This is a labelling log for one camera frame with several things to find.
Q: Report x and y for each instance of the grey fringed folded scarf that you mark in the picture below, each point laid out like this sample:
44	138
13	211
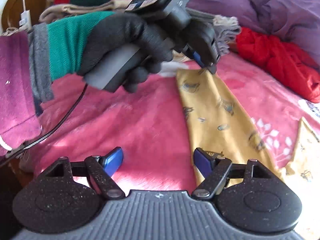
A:
226	28

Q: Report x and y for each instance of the white charger with cable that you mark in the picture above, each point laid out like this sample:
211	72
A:
25	21

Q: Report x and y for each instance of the wooden headboard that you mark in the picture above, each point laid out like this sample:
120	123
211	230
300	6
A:
11	11

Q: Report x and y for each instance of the red floral bed blanket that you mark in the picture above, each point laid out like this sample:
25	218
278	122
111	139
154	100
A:
151	128

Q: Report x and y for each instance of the purple quilt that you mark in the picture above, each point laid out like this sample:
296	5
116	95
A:
295	21

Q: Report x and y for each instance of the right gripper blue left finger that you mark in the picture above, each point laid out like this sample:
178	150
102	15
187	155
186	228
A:
100	170

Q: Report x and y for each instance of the yellow printed cloth garment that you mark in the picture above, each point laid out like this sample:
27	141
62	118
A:
218	123

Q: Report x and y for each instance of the left forearm layered sleeves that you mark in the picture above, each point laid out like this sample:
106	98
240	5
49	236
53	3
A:
30	62

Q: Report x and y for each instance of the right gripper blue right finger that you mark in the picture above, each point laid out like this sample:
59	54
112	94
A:
214	169

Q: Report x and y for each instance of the red quilt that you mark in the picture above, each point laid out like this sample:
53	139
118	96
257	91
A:
284	61

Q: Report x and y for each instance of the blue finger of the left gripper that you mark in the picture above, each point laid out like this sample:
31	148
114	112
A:
196	57

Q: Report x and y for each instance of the black gloved left hand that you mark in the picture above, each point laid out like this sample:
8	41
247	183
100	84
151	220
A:
117	30

